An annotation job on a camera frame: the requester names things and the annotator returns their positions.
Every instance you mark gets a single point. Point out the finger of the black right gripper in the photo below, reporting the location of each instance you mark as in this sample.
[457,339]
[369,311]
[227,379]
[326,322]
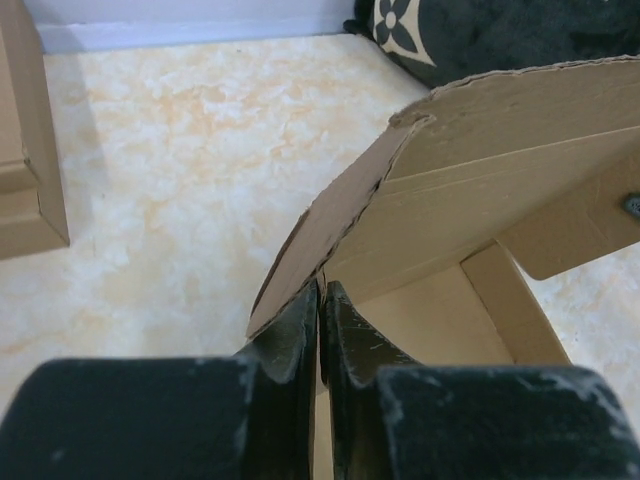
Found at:
[631,204]

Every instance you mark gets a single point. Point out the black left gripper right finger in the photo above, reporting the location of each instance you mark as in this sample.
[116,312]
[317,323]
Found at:
[395,418]

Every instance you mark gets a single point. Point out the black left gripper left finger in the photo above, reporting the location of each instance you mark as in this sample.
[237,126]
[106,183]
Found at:
[249,415]

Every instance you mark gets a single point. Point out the brown cardboard box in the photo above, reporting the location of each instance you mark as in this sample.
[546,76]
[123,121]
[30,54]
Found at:
[435,229]

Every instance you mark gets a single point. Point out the large folded cardboard box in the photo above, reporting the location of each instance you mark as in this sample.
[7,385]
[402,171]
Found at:
[33,217]

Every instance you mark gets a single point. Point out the small folded cardboard box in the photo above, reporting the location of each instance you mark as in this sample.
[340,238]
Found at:
[11,136]

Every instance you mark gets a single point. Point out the black floral plush pillow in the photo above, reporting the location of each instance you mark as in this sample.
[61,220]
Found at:
[441,41]

